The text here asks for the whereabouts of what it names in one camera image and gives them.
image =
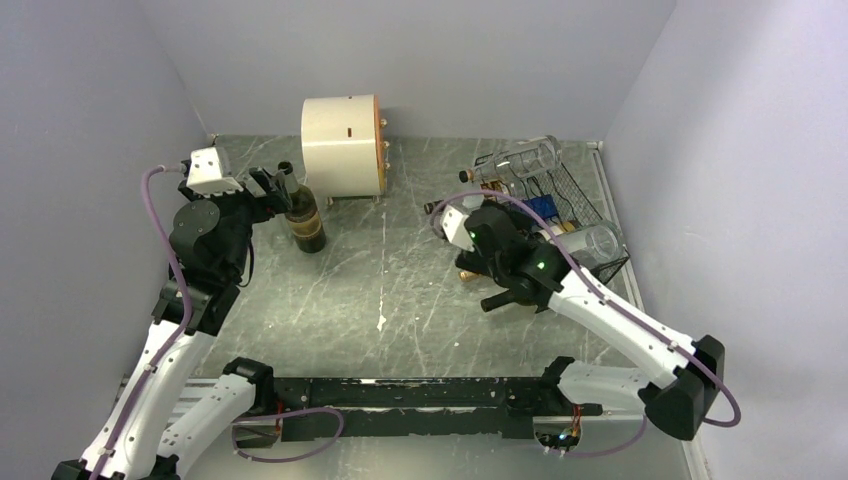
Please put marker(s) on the white cylindrical drum appliance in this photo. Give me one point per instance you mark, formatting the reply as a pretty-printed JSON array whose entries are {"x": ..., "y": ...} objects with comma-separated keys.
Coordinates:
[{"x": 343, "y": 148}]

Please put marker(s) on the black wire wine rack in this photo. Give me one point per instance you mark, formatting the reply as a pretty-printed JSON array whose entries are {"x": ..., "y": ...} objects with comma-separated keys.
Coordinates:
[{"x": 572, "y": 204}]

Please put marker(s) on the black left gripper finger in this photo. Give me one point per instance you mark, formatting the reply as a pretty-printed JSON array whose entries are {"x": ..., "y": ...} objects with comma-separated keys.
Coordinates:
[
  {"x": 285, "y": 187},
  {"x": 270, "y": 198}
]

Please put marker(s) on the dark wine bottle black cap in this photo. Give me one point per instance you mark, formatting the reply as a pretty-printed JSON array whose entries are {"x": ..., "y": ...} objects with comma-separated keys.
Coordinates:
[{"x": 502, "y": 299}]

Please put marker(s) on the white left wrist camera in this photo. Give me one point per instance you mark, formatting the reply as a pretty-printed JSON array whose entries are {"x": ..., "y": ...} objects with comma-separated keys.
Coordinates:
[{"x": 210, "y": 173}]

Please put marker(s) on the red wine bottle gold foil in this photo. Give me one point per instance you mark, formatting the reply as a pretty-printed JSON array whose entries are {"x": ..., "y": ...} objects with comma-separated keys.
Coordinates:
[{"x": 538, "y": 234}]

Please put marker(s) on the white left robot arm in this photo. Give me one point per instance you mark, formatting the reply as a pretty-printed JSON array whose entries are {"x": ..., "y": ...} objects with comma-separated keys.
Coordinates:
[{"x": 206, "y": 250}]

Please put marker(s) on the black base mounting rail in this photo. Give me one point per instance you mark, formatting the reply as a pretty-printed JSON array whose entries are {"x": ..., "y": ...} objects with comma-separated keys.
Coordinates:
[{"x": 311, "y": 408}]

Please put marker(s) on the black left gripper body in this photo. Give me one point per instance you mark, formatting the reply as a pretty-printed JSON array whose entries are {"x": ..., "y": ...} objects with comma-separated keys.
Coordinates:
[{"x": 241, "y": 208}]

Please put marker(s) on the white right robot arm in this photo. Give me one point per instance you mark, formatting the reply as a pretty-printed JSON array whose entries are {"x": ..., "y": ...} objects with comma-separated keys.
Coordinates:
[{"x": 675, "y": 378}]

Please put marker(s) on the large clear round bottle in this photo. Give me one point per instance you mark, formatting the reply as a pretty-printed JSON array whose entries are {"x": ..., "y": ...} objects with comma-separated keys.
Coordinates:
[{"x": 594, "y": 246}]

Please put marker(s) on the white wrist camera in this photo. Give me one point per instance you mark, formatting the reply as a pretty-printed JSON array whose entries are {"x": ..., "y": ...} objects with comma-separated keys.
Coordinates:
[
  {"x": 453, "y": 227},
  {"x": 210, "y": 173}
]

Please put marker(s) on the blue clear vodka bottle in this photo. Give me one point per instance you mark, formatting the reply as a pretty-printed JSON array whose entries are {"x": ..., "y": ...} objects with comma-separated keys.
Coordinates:
[{"x": 543, "y": 206}]

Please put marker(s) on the clear bottle with black cap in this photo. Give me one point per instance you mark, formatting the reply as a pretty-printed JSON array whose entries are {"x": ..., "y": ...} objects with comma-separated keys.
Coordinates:
[{"x": 436, "y": 207}]

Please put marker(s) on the clear bottle with cork stopper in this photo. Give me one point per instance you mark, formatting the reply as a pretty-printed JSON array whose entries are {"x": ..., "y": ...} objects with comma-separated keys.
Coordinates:
[{"x": 517, "y": 161}]

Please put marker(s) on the dark green silver-capped wine bottle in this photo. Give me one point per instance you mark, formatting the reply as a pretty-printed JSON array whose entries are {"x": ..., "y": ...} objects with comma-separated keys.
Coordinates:
[{"x": 304, "y": 220}]

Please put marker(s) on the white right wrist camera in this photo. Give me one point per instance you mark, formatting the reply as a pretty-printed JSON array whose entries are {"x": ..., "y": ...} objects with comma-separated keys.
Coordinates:
[{"x": 453, "y": 227}]

